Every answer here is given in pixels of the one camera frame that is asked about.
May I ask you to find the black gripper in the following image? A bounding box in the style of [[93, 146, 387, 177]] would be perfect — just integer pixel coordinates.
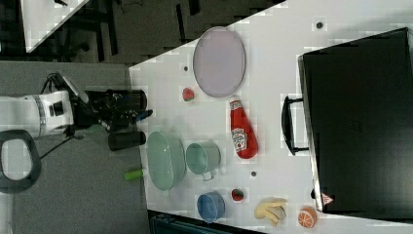
[[71, 90, 153, 131]]

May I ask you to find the red plush strawberry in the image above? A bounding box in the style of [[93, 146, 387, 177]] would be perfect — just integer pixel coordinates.
[[182, 88, 195, 101]]

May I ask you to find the green plush pear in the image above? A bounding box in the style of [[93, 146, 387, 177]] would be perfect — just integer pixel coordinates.
[[124, 170, 144, 180]]

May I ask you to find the blue cup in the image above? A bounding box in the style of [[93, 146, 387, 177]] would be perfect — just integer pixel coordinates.
[[197, 191, 225, 223]]

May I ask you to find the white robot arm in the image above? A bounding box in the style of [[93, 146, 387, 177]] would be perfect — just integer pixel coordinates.
[[0, 90, 152, 140]]

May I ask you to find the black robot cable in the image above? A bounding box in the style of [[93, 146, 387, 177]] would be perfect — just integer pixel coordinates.
[[38, 134, 85, 161]]

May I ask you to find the large black cylinder container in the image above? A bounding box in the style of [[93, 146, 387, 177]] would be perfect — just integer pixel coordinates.
[[108, 132, 146, 151]]

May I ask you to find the small red strawberry toy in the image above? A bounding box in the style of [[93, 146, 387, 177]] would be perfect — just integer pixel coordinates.
[[231, 188, 244, 202]]

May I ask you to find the plush orange slice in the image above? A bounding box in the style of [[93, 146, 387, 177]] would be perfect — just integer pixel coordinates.
[[298, 206, 318, 228]]

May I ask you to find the red plush ketchup bottle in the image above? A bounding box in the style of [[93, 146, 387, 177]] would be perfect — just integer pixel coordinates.
[[229, 96, 258, 159]]

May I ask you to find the plush peeled banana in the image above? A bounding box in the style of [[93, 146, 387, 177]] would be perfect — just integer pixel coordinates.
[[254, 198, 287, 226]]

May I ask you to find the black toaster oven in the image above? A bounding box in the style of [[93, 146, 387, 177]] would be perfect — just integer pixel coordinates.
[[297, 27, 413, 223]]

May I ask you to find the green oval strainer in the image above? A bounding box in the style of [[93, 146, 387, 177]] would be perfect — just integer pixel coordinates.
[[147, 132, 186, 191]]

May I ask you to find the green metal cup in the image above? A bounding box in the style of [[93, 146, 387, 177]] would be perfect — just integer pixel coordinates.
[[185, 140, 221, 181]]

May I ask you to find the grey round plate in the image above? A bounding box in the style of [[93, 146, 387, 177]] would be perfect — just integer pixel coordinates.
[[193, 26, 245, 98]]

